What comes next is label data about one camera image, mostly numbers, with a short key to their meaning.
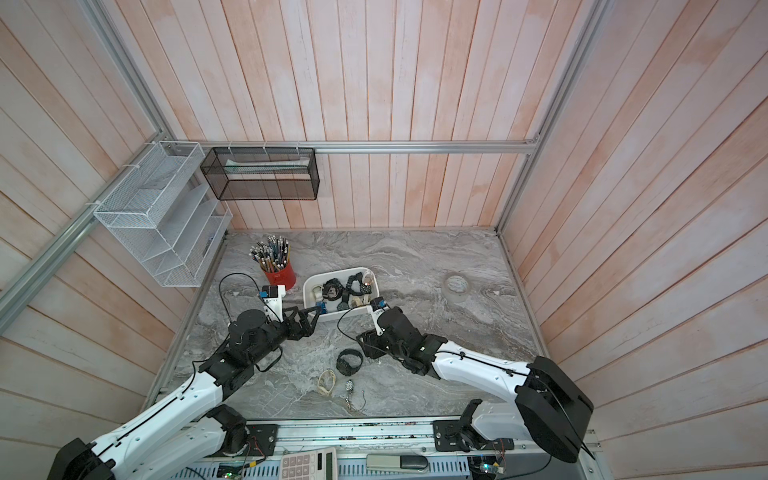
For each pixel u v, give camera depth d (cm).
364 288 100
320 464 69
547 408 41
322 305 94
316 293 101
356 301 93
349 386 81
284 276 96
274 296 70
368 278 98
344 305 98
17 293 52
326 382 83
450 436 72
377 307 73
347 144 99
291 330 70
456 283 104
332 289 98
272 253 90
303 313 70
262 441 73
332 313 91
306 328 70
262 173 98
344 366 82
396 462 69
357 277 101
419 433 76
